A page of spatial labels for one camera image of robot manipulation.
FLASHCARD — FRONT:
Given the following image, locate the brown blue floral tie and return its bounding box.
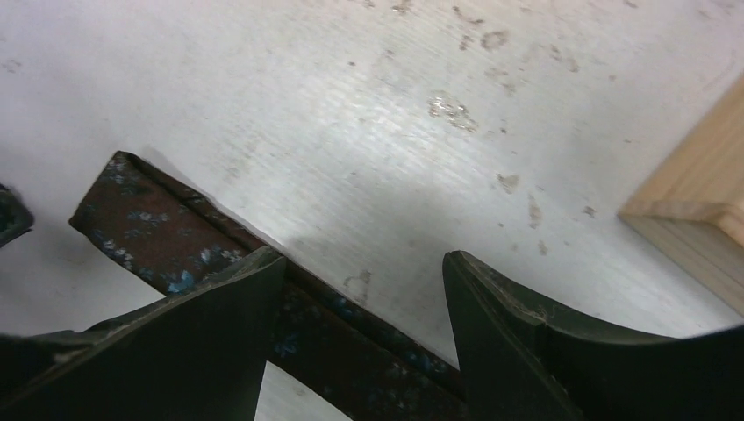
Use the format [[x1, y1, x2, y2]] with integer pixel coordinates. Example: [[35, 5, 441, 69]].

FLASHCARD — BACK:
[[69, 151, 467, 420]]

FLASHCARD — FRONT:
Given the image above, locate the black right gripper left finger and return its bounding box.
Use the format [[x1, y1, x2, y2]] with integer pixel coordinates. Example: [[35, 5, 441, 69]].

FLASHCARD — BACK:
[[1, 247, 286, 420]]

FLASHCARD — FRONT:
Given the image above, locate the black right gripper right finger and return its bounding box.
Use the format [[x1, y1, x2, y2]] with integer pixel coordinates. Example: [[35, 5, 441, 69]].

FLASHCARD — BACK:
[[442, 251, 743, 420]]

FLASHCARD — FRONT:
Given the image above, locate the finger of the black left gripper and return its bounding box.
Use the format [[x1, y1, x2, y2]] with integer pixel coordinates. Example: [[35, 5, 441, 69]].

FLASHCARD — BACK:
[[0, 184, 34, 248]]

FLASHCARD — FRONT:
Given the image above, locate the wooden compartment organizer box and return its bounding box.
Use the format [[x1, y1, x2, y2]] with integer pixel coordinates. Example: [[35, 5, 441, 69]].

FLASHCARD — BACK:
[[619, 79, 743, 313]]

